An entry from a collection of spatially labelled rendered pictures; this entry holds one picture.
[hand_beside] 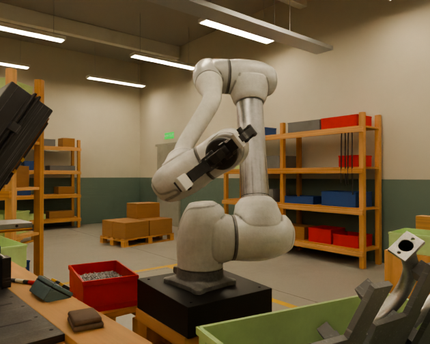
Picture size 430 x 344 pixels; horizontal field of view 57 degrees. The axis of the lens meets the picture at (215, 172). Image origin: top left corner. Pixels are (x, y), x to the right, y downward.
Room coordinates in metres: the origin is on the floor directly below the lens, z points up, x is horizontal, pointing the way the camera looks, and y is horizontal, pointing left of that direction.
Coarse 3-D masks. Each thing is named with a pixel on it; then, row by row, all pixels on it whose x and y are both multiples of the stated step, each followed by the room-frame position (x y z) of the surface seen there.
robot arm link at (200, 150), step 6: (216, 132) 1.04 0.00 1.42; (234, 132) 1.01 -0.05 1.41; (210, 138) 1.03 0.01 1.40; (204, 144) 1.03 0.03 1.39; (246, 144) 1.02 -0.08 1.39; (198, 150) 1.04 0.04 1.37; (204, 150) 1.02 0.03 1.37; (246, 150) 1.02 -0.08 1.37; (198, 156) 1.03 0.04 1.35; (204, 156) 1.02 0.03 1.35; (246, 156) 1.05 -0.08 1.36; (240, 162) 1.02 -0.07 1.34; (234, 168) 1.05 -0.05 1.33; (210, 174) 1.04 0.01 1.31; (216, 174) 1.05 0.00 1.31; (222, 174) 1.06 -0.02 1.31
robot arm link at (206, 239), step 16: (192, 208) 1.29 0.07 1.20; (208, 208) 1.28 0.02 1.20; (192, 224) 1.26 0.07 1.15; (208, 224) 1.26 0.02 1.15; (224, 224) 1.28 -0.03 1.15; (192, 240) 1.26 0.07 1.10; (208, 240) 1.26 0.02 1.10; (224, 240) 1.27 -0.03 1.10; (192, 256) 1.26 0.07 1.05; (208, 256) 1.26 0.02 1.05; (224, 256) 1.28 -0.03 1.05
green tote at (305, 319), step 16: (320, 304) 1.07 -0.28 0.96; (336, 304) 1.10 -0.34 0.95; (352, 304) 1.13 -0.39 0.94; (240, 320) 0.96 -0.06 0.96; (256, 320) 0.98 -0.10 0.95; (272, 320) 1.00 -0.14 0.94; (288, 320) 1.02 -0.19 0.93; (304, 320) 1.05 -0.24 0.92; (320, 320) 1.07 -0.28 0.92; (336, 320) 1.10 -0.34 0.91; (208, 336) 0.86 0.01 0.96; (224, 336) 0.93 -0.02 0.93; (240, 336) 0.96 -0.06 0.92; (256, 336) 0.98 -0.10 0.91; (272, 336) 1.00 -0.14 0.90; (288, 336) 1.02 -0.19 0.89; (304, 336) 1.05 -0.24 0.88; (320, 336) 1.07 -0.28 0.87
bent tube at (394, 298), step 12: (408, 240) 0.76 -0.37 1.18; (420, 240) 0.75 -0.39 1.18; (396, 252) 0.76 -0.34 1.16; (408, 252) 0.75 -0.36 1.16; (408, 264) 0.78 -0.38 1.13; (408, 276) 0.81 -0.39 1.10; (396, 288) 0.84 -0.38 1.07; (408, 288) 0.82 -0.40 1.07; (396, 300) 0.83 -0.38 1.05; (384, 312) 0.82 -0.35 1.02
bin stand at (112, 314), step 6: (132, 306) 1.54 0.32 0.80; (102, 312) 1.47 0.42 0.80; (108, 312) 1.47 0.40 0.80; (114, 312) 1.48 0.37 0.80; (120, 312) 1.50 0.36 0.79; (126, 312) 1.52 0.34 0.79; (132, 312) 1.54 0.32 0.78; (114, 318) 1.79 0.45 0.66; (132, 318) 1.59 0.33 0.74; (132, 324) 1.59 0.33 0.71; (132, 330) 1.59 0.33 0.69
